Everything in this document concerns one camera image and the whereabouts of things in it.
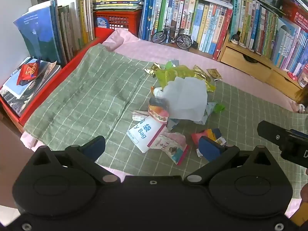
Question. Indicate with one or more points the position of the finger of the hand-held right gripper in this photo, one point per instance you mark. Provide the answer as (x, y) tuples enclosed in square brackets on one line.
[(272, 132), (300, 134)]

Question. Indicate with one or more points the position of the pink snack packet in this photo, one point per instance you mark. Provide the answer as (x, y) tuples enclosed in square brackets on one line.
[(173, 146)]

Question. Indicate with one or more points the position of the brown-haired doll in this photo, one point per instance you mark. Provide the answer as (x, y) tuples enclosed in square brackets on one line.
[(302, 96)]

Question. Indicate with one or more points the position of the red mesh basket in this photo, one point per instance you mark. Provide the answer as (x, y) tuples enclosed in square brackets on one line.
[(296, 14)]

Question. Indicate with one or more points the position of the green wrapper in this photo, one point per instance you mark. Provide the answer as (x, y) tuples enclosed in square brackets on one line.
[(219, 107)]

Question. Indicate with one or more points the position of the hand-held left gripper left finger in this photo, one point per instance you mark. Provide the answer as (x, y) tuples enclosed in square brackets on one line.
[(93, 148)]

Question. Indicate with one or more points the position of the red plastic crate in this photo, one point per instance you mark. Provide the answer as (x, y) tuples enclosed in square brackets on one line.
[(120, 19)]

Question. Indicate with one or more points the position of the green checked cloth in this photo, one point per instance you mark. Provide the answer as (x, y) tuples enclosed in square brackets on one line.
[(84, 96)]

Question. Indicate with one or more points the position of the red folded paper packet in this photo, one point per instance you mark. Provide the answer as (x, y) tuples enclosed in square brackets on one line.
[(27, 73)]

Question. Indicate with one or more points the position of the orange red wrapper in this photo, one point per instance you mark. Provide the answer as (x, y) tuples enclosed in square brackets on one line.
[(209, 132)]

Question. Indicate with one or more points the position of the row of blue-fronted large books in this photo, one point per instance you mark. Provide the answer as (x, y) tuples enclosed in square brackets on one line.
[(41, 33)]

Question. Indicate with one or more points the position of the black model bicycle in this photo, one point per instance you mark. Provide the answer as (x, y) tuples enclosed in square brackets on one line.
[(158, 38)]

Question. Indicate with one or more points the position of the pale blue wrapper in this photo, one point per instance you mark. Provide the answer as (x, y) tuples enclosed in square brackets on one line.
[(209, 112)]

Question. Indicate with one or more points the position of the gold foil wrapper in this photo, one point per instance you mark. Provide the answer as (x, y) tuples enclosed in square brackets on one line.
[(152, 70), (201, 73), (214, 74)]

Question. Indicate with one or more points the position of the yellow plastic bag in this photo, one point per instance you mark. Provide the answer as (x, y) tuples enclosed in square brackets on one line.
[(168, 73)]

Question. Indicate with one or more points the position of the wooden desk organizer with drawers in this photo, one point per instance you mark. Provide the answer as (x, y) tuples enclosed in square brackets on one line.
[(240, 57)]

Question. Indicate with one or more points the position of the red plastic tray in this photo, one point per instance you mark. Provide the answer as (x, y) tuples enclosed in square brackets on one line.
[(48, 89)]

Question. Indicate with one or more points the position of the row of colourful upright books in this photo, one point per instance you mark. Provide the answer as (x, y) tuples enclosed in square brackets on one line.
[(204, 24)]

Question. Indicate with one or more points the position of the white striped paper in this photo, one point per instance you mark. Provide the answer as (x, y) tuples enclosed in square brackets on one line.
[(139, 115)]

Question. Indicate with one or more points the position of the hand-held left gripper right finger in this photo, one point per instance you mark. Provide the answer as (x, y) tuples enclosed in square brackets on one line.
[(210, 149)]

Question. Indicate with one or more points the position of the pink striped sheet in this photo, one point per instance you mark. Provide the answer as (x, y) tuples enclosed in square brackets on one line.
[(156, 53)]

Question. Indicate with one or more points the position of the pile of flat magazines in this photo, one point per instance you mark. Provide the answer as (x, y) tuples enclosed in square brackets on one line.
[(14, 93)]

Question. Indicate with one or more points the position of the small glass jar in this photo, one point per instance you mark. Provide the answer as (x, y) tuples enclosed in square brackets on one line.
[(303, 79)]

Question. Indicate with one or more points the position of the orange printed wrapper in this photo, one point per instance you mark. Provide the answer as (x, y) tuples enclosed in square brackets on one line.
[(157, 113)]

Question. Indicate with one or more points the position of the white bag with blue print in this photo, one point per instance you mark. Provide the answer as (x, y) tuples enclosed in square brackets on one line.
[(144, 134)]

